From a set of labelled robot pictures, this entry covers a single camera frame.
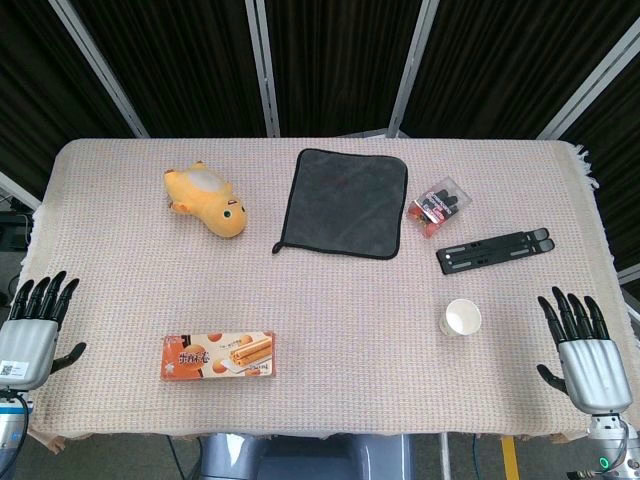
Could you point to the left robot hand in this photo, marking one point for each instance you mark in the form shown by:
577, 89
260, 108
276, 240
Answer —
27, 340

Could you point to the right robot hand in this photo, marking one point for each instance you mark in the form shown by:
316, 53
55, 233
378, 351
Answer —
592, 365

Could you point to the white paper cup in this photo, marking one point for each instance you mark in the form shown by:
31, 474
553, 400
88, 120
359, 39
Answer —
461, 317

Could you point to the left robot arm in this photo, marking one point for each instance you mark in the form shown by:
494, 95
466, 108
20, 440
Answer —
10, 425

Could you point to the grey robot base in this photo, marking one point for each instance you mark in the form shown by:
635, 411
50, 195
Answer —
307, 457

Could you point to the black folding stand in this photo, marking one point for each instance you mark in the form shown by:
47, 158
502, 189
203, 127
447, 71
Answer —
495, 250

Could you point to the orange egg roll box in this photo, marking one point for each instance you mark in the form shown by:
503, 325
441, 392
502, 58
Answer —
218, 356

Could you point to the clear pack of black items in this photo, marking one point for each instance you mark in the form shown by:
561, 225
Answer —
440, 206

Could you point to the orange plush toy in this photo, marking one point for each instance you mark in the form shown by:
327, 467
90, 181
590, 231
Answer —
207, 197

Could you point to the beige woven tablecloth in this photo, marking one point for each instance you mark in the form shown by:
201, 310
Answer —
310, 300

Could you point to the grey microfibre cloth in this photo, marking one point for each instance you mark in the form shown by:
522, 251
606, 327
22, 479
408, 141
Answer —
345, 205

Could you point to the black curtain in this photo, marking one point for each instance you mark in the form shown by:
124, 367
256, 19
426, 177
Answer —
330, 65

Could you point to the white frame post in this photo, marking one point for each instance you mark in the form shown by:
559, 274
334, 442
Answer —
262, 67
587, 80
412, 67
97, 67

